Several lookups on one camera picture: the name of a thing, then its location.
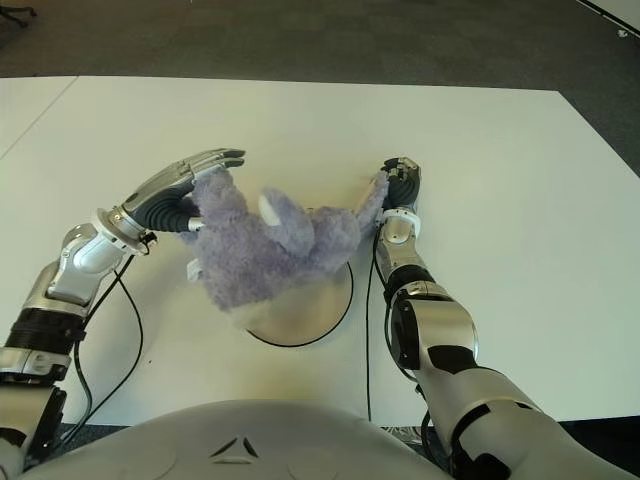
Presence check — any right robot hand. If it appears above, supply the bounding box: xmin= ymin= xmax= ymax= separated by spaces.
xmin=381 ymin=157 xmax=423 ymax=211

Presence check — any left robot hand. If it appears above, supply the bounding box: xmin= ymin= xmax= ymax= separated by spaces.
xmin=122 ymin=148 xmax=247 ymax=234

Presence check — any purple plush doll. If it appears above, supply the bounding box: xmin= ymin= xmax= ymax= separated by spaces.
xmin=179 ymin=169 xmax=389 ymax=334

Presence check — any white plate black rim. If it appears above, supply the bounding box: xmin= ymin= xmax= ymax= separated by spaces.
xmin=247 ymin=262 xmax=355 ymax=347

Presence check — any black office chair base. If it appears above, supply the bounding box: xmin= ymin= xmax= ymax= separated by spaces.
xmin=0 ymin=0 xmax=39 ymax=21

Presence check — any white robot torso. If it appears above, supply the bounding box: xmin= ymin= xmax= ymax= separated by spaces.
xmin=19 ymin=398 xmax=451 ymax=480

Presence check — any white furniture edge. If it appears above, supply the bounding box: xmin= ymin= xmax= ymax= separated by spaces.
xmin=584 ymin=0 xmax=640 ymax=14

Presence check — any white right wrist camera ring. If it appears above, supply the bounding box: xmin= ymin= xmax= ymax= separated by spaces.
xmin=372 ymin=207 xmax=422 ymax=234

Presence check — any white wrist camera ring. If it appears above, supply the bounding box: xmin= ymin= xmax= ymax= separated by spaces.
xmin=94 ymin=207 xmax=152 ymax=257
xmin=372 ymin=207 xmax=422 ymax=234

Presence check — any white left wrist camera ring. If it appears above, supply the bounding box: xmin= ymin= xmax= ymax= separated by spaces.
xmin=94 ymin=207 xmax=152 ymax=257

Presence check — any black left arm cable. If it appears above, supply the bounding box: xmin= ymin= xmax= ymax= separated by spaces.
xmin=59 ymin=244 xmax=146 ymax=444

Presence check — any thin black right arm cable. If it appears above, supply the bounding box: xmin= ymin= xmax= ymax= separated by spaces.
xmin=364 ymin=232 xmax=377 ymax=422

